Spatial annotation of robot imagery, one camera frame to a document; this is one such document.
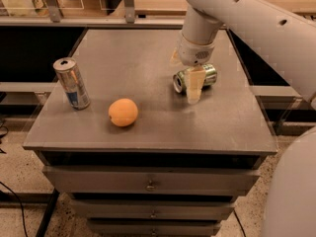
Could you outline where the metal railing frame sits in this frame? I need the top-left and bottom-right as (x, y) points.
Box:
(0, 0), (316, 30)

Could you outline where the orange fruit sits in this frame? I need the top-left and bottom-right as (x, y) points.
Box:
(108, 99), (138, 127)

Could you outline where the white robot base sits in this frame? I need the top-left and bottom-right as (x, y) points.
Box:
(262, 127), (316, 237)

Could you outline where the green soda can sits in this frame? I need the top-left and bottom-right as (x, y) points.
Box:
(173, 64), (217, 94)

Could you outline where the silver blue energy drink can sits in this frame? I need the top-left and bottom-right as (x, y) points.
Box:
(53, 57), (90, 110)

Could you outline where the top drawer with knob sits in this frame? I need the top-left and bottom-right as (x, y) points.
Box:
(42, 166), (260, 196)

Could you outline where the middle drawer with knob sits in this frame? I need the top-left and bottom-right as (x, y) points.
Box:
(71, 199), (233, 221)

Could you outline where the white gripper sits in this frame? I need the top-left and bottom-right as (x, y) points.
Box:
(169, 32), (214, 105)

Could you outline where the drawer with knob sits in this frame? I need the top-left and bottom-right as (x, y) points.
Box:
(87, 220), (220, 237)
(42, 166), (260, 196)
(71, 199), (233, 221)

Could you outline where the black floor cable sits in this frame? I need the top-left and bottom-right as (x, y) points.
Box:
(0, 181), (30, 237)

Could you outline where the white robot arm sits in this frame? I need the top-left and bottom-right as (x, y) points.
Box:
(176, 0), (316, 108)

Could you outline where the grey drawer cabinet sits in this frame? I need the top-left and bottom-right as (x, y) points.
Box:
(25, 30), (277, 225)

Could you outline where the bottom drawer with knob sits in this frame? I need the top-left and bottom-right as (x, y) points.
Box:
(87, 220), (220, 237)

